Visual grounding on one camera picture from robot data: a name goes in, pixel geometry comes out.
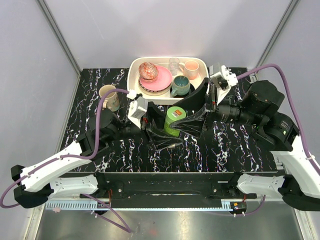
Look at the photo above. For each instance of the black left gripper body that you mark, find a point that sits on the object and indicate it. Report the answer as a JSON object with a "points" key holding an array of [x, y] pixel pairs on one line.
{"points": [[132, 129]]}

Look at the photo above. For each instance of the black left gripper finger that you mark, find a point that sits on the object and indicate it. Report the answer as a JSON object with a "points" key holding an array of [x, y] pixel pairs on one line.
{"points": [[159, 140], [155, 116]]}

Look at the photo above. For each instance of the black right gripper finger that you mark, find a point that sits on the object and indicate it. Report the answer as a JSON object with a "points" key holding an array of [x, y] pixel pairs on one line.
{"points": [[192, 125], [194, 104]]}

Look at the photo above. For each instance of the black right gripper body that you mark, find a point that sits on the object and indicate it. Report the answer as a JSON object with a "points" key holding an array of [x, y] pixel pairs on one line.
{"points": [[226, 112]]}

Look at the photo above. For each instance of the green bottle cap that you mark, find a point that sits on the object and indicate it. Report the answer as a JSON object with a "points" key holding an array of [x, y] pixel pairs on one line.
{"points": [[174, 114]]}

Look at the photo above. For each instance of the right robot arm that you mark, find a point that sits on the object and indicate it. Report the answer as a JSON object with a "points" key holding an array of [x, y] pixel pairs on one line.
{"points": [[275, 131]]}

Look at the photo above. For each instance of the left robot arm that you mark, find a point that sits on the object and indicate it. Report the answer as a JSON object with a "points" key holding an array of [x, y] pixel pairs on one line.
{"points": [[36, 184]]}

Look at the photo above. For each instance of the black saucer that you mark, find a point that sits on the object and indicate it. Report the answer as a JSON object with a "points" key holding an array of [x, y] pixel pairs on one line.
{"points": [[192, 90]]}

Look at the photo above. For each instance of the teal glazed ceramic mug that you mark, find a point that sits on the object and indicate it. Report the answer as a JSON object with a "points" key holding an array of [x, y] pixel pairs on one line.
{"points": [[180, 86]]}

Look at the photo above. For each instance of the striped rim ceramic plate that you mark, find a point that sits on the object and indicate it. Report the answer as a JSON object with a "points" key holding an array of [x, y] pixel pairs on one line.
{"points": [[152, 92]]}

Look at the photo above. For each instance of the pink ceramic mug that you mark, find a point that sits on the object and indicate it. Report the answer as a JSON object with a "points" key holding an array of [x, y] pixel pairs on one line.
{"points": [[190, 69]]}

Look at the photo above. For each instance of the cream illustrated ceramic mug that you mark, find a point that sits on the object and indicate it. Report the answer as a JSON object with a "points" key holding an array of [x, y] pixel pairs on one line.
{"points": [[111, 102]]}

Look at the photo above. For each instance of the pink ceramic plate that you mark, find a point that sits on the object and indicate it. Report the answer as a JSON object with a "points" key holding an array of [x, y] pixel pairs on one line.
{"points": [[164, 73]]}

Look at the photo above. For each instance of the white rectangular dish tub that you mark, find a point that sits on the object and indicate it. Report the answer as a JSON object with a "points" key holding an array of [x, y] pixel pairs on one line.
{"points": [[164, 98]]}

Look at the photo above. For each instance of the clear drinking glass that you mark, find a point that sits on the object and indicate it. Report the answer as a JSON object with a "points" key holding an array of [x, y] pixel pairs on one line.
{"points": [[174, 65]]}

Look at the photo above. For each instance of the red patterned ceramic bowl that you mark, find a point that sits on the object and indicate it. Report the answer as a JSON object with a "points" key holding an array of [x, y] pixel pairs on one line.
{"points": [[148, 71]]}

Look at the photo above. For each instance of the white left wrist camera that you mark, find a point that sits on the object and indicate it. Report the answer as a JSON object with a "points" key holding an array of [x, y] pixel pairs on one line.
{"points": [[137, 109]]}

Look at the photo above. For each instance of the slotted cable duct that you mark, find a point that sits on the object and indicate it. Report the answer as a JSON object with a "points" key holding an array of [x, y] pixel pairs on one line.
{"points": [[88, 205]]}

